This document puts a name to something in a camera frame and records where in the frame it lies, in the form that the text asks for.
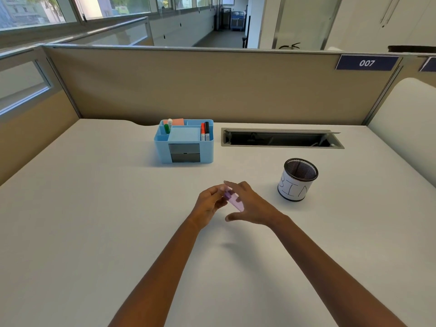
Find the beige desk partition panel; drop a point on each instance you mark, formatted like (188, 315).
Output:
(218, 88)

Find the person's left hand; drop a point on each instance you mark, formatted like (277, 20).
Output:
(207, 203)

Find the person's right forearm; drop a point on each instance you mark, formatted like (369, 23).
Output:
(340, 272)

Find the red marker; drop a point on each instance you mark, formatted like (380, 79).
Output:
(203, 131)

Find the blue cart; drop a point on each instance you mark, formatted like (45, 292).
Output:
(237, 20)

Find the black marker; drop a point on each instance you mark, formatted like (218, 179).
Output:
(207, 130)

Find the blue number sign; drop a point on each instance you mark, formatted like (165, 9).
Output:
(366, 62)

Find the person's right hand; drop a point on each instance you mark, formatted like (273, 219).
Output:
(253, 207)

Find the green marker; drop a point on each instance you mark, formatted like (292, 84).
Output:
(167, 127)

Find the orange sticky notes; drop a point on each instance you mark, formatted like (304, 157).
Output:
(175, 122)

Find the blue desk organizer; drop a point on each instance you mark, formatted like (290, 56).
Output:
(184, 141)

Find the black mesh pen cup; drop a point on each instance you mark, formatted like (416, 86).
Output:
(298, 179)

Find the purple highlighter pen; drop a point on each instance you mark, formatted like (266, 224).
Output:
(235, 200)

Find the person's right thumb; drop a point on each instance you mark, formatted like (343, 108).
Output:
(235, 216)

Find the person's left fingers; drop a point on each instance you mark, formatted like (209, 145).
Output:
(218, 195)

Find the beige side partition panel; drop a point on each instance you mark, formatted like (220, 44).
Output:
(24, 112)

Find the person's left forearm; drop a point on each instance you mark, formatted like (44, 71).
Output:
(160, 272)

